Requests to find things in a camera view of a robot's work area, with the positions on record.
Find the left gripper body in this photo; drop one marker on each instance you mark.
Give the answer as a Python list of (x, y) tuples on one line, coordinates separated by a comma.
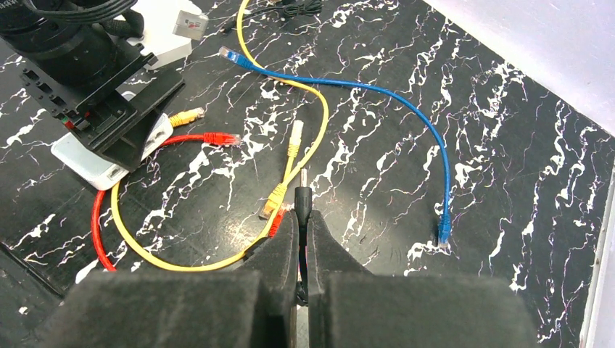
[(95, 112)]

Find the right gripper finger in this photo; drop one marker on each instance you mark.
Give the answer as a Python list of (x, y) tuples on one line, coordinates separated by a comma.
[(123, 135)]

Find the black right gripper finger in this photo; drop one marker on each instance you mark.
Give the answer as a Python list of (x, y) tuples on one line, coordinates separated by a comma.
[(351, 307), (251, 306)]

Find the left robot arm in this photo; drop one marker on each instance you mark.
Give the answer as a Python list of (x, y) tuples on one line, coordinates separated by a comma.
[(73, 71)]

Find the black adapter with cable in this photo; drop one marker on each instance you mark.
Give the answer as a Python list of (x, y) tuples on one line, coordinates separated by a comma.
[(289, 9)]

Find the white network switch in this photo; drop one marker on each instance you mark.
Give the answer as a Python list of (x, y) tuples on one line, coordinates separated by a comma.
[(98, 172)]

